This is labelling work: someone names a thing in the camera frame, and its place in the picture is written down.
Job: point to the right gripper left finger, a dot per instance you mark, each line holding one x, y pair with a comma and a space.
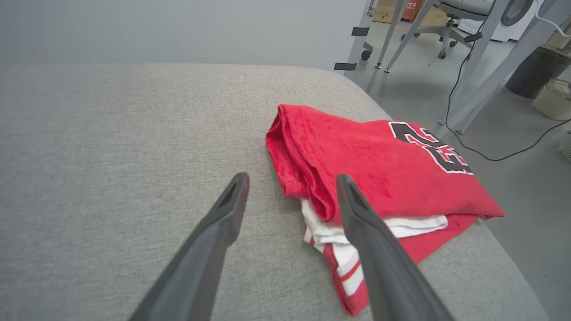
209, 240

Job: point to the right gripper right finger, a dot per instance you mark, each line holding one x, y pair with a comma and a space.
383, 258

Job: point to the red Bulls 23 jersey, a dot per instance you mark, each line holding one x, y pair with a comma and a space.
366, 160

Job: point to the pale partition panel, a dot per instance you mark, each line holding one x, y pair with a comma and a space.
178, 29

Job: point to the grey partition leg black tape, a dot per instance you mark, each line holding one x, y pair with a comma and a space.
357, 44

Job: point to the white laundry basket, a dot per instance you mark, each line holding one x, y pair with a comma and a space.
553, 100

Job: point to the grey office chair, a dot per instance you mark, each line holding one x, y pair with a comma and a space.
446, 29

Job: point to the dark grey round bin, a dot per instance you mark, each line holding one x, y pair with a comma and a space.
535, 71

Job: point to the brown cardboard box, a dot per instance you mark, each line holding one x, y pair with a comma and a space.
386, 13

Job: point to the red printed box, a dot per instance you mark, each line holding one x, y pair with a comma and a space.
411, 9

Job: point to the thick grey frame leg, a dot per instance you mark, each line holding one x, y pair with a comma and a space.
504, 71

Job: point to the thin grey frame leg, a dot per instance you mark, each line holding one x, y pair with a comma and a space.
395, 31

